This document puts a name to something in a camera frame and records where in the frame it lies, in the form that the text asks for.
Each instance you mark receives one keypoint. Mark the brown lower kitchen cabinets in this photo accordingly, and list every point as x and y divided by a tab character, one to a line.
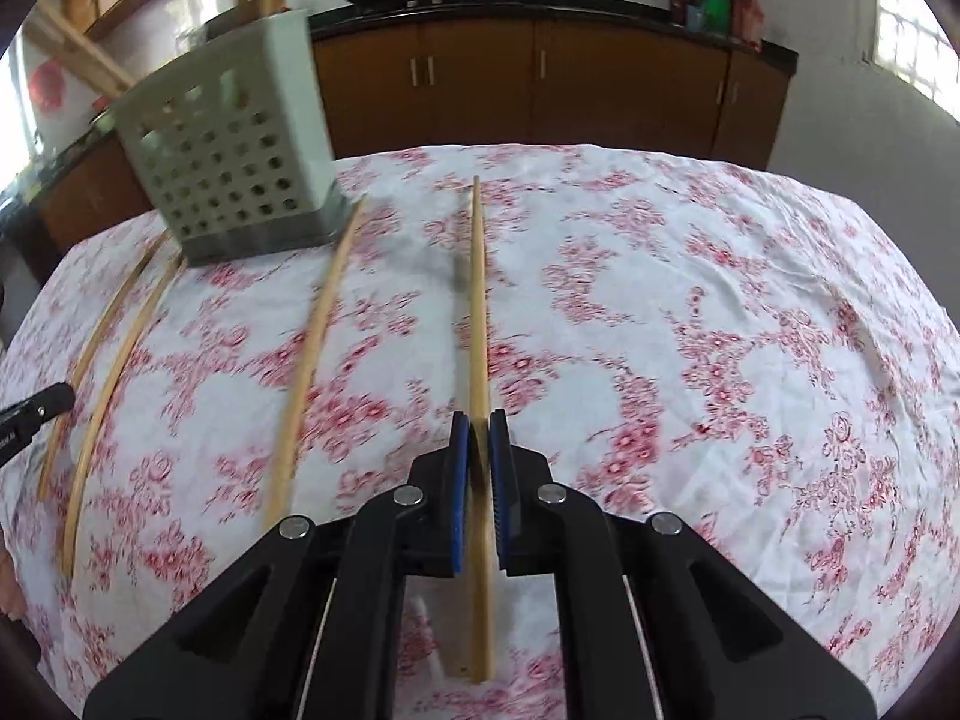
600	82

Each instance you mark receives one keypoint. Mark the barred window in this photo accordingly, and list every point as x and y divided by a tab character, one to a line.
919	52

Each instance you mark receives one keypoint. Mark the pink floral tablecloth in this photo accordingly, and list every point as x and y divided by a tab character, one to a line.
675	277

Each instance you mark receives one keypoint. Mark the green perforated chopstick holder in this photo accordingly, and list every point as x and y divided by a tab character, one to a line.
225	165

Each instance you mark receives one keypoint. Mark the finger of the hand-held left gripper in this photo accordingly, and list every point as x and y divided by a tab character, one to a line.
41	401

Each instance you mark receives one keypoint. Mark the green box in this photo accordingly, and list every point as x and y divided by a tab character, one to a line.
716	11

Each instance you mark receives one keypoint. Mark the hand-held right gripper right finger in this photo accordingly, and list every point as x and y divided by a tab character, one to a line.
504	495

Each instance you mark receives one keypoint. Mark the hanging red plastic bag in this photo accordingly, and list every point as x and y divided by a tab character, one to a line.
49	86

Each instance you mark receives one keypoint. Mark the blue box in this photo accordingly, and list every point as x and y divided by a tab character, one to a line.
694	16

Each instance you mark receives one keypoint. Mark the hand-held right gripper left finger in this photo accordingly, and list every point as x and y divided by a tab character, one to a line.
459	495

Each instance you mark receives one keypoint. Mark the black kitchen countertop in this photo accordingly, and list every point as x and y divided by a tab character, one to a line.
600	9

